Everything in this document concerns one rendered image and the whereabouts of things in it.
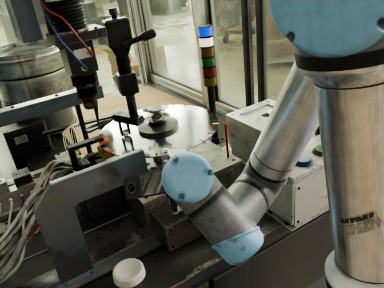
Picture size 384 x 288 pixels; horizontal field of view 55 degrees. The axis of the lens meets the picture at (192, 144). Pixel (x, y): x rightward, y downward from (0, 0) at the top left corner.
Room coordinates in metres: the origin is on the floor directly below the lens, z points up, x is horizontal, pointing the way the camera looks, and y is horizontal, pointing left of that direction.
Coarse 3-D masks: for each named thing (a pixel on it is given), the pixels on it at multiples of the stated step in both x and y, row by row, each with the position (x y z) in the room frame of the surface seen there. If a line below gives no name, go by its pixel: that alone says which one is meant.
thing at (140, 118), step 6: (132, 96) 0.86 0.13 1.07; (132, 102) 0.86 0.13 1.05; (132, 108) 0.86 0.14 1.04; (114, 114) 0.90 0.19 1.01; (120, 114) 0.90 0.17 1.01; (126, 114) 0.89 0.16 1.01; (132, 114) 0.86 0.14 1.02; (138, 114) 0.88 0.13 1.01; (114, 120) 0.90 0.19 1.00; (120, 120) 0.89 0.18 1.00; (126, 120) 0.87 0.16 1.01; (132, 120) 0.86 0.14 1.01; (138, 120) 0.86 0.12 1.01; (120, 126) 0.89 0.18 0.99; (126, 126) 0.91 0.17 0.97; (120, 132) 0.90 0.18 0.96
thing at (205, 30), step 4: (200, 28) 1.17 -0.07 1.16; (204, 28) 1.16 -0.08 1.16; (208, 28) 1.16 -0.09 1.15; (200, 32) 1.17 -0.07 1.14; (204, 32) 1.16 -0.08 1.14; (208, 32) 1.16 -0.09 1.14; (212, 32) 1.18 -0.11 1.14; (200, 36) 1.17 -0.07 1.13; (204, 36) 1.16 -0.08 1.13; (208, 36) 1.16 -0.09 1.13
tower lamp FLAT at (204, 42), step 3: (201, 39) 1.17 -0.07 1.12; (204, 39) 1.16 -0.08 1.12; (207, 39) 1.16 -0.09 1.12; (210, 39) 1.17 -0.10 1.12; (201, 42) 1.17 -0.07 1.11; (204, 42) 1.16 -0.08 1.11; (207, 42) 1.16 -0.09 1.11; (210, 42) 1.16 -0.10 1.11; (201, 45) 1.17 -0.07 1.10; (204, 45) 1.16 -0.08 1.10; (207, 45) 1.16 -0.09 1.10; (210, 45) 1.16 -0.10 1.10; (213, 45) 1.17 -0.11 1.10
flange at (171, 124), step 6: (150, 120) 0.93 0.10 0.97; (162, 120) 0.92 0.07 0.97; (168, 120) 0.95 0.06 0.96; (174, 120) 0.94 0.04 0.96; (138, 126) 0.93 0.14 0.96; (144, 126) 0.92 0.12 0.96; (150, 126) 0.92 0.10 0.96; (156, 126) 0.91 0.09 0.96; (162, 126) 0.91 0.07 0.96; (168, 126) 0.90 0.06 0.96; (174, 126) 0.90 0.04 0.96; (144, 132) 0.89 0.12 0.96; (150, 132) 0.88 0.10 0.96; (156, 132) 0.88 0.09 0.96; (162, 132) 0.88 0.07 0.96; (168, 132) 0.88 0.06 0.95
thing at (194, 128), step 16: (144, 112) 1.06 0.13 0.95; (176, 112) 1.02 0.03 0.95; (192, 112) 1.01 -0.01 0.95; (208, 112) 0.99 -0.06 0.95; (112, 128) 0.97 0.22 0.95; (192, 128) 0.90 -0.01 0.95; (208, 128) 0.88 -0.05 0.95; (112, 144) 0.86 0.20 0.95; (128, 144) 0.85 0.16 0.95; (144, 144) 0.84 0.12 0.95; (160, 144) 0.83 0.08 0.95; (176, 144) 0.82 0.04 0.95; (192, 144) 0.81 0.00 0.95
